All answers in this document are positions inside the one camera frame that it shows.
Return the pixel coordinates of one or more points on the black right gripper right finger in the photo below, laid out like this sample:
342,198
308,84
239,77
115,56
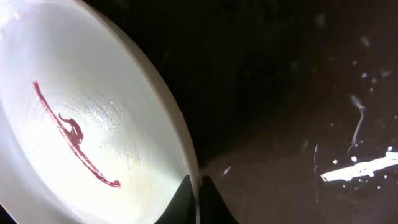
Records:
213,209

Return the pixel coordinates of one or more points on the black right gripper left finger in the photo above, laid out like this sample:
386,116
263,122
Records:
181,209

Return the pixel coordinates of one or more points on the cream white plate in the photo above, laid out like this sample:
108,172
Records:
90,132

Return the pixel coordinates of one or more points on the dark brown plastic tray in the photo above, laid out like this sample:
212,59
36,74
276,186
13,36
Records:
277,93

